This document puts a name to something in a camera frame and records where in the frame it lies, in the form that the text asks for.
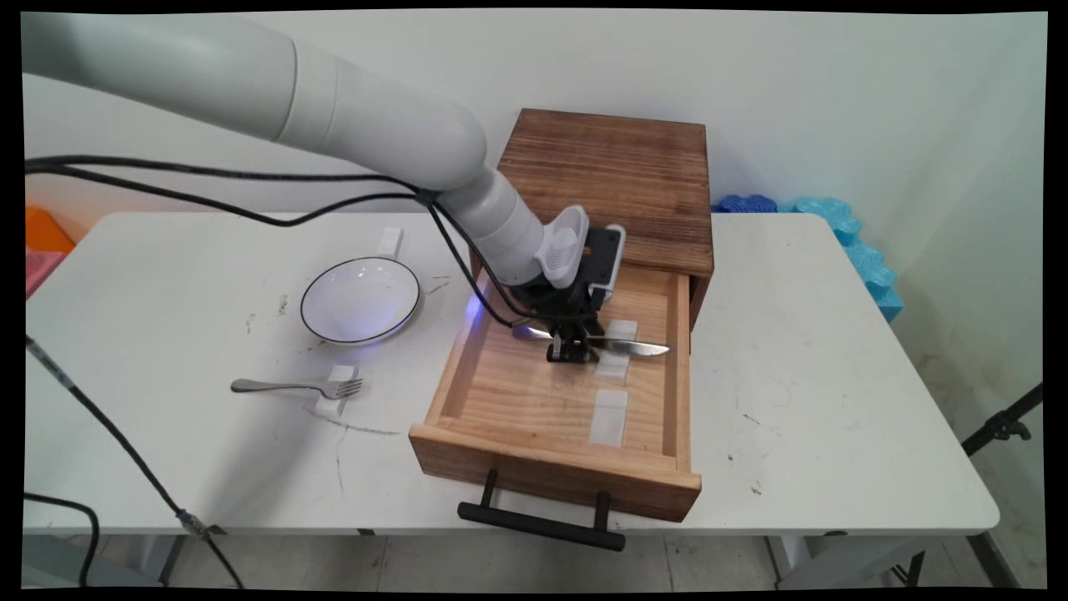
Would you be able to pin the white flat cutlery rest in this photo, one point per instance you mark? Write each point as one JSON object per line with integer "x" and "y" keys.
{"x": 608, "y": 417}

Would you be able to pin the white ribbed camera mount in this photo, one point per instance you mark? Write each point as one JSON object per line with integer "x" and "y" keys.
{"x": 563, "y": 246}

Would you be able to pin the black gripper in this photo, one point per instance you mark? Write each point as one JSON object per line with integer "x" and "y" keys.
{"x": 559, "y": 309}

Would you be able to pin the light wooden drawer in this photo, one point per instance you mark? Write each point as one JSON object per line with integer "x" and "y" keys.
{"x": 517, "y": 401}

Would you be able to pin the small white foam block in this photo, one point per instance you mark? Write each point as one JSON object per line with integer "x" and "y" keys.
{"x": 332, "y": 404}
{"x": 389, "y": 242}

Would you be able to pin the pink box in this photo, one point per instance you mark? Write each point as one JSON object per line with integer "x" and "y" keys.
{"x": 40, "y": 271}

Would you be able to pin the orange box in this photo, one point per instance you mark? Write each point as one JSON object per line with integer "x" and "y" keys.
{"x": 46, "y": 229}

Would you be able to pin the dark brown wooden cabinet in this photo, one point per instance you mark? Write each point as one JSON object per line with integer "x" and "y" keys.
{"x": 642, "y": 179}

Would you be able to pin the white notched cutlery rest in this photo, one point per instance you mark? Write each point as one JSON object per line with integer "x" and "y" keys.
{"x": 612, "y": 367}

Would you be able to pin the silver fork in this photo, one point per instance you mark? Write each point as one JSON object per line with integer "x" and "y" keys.
{"x": 275, "y": 386}

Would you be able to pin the black tripod stand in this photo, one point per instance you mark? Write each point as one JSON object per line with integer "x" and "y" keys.
{"x": 1001, "y": 427}

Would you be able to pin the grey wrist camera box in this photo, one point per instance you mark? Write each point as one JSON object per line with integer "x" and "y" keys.
{"x": 605, "y": 259}

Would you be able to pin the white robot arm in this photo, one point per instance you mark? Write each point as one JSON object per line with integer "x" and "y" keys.
{"x": 350, "y": 100}

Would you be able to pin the dark blue foam piece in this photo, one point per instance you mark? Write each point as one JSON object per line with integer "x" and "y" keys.
{"x": 745, "y": 204}

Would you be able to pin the white plate with black rim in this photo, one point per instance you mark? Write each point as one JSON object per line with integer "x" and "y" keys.
{"x": 360, "y": 299}

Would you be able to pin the silver table knife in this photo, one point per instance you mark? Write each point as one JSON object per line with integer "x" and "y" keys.
{"x": 638, "y": 348}

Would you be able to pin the light blue foam piece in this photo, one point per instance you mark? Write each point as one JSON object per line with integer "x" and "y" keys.
{"x": 868, "y": 263}

